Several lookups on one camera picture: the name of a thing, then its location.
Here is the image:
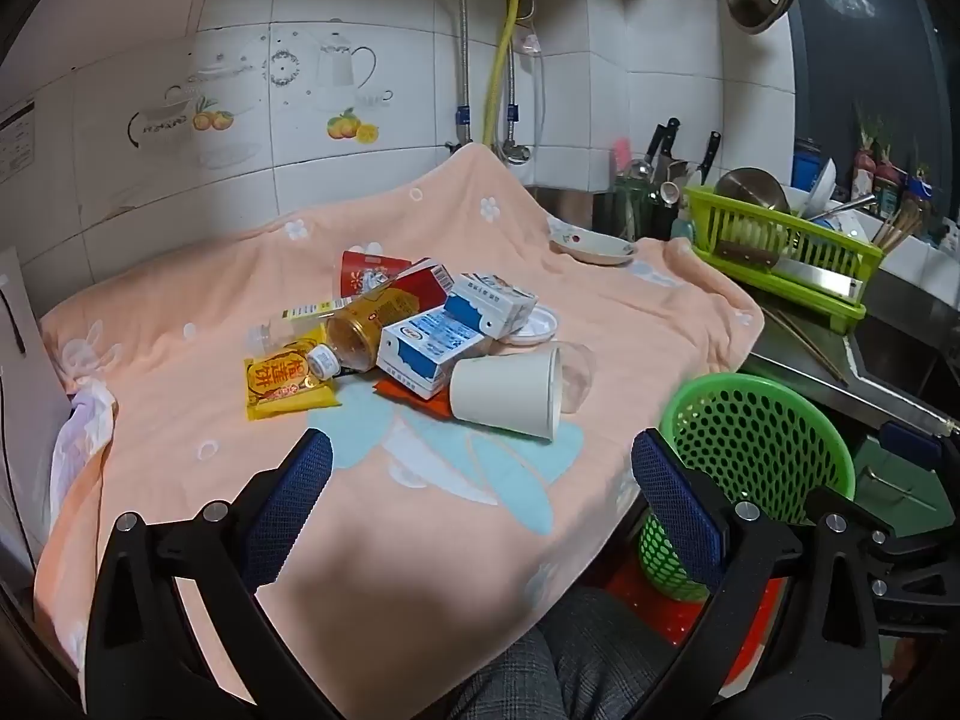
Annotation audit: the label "stainless steel sink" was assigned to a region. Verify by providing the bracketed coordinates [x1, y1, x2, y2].
[847, 270, 960, 421]

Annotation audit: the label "orange snack wrapper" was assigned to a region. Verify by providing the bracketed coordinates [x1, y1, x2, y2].
[373, 377, 455, 417]

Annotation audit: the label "white paper cup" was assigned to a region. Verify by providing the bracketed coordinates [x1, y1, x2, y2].
[448, 345, 563, 442]

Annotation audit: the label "braided metal hose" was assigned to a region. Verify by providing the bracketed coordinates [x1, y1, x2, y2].
[502, 37, 532, 164]
[454, 0, 475, 147]

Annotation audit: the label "clear plastic bottle white cap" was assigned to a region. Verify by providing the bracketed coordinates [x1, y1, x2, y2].
[251, 319, 340, 380]

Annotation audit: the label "green dish rack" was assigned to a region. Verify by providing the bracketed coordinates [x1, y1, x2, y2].
[682, 185, 886, 335]

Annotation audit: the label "wooden chopstick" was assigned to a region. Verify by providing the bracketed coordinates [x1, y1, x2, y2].
[774, 307, 848, 387]
[763, 313, 832, 378]

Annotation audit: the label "amber plastic bottle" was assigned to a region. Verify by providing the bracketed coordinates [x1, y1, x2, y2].
[325, 289, 422, 374]

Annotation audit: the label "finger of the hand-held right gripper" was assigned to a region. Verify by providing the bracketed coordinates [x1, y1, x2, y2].
[877, 420, 946, 473]
[862, 529, 960, 635]

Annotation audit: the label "white plastic bag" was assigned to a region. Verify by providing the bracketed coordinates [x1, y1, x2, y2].
[49, 379, 119, 511]

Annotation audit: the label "green plastic basket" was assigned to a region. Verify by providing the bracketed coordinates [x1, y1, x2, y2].
[637, 373, 856, 602]

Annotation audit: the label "stainless steel bowl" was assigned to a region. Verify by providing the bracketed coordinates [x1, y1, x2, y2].
[712, 167, 792, 215]

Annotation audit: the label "clear plastic cup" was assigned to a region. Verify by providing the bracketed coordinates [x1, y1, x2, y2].
[551, 341, 597, 413]

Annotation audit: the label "white bowl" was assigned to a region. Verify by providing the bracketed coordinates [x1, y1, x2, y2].
[795, 157, 839, 218]

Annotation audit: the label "white plastic lid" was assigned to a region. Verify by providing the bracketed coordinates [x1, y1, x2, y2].
[499, 304, 560, 346]

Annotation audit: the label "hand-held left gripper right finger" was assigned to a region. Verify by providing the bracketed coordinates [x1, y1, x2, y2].
[622, 427, 887, 720]

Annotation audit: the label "small ceramic dish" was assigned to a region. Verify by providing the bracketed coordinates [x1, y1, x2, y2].
[549, 231, 638, 266]

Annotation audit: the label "red plastic stool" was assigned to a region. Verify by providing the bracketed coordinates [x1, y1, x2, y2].
[600, 555, 785, 687]

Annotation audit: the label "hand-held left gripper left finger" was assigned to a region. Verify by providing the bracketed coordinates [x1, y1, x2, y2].
[82, 427, 353, 720]

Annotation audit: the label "white wall label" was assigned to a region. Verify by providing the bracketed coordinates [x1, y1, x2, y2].
[0, 97, 37, 185]

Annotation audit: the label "blue white milk carton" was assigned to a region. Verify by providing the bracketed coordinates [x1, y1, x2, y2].
[375, 307, 488, 400]
[444, 272, 539, 338]

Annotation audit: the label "yellow snack packet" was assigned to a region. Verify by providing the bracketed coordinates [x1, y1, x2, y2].
[244, 337, 342, 422]

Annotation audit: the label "red drink carton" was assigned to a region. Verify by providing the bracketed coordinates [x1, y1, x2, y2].
[394, 258, 455, 312]

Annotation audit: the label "yellow gas hose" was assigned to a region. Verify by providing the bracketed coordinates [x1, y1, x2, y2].
[484, 0, 524, 147]

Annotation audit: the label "person's grey plaid trousers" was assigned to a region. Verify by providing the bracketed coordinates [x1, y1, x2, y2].
[442, 589, 680, 720]

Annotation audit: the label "cleaver with wooden handle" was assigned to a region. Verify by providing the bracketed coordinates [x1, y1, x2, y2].
[712, 236, 863, 301]

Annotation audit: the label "peach flower print blanket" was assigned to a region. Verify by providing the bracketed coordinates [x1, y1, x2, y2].
[31, 141, 766, 720]

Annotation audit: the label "dark utensil holder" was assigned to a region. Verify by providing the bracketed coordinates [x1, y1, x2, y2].
[611, 172, 680, 241]

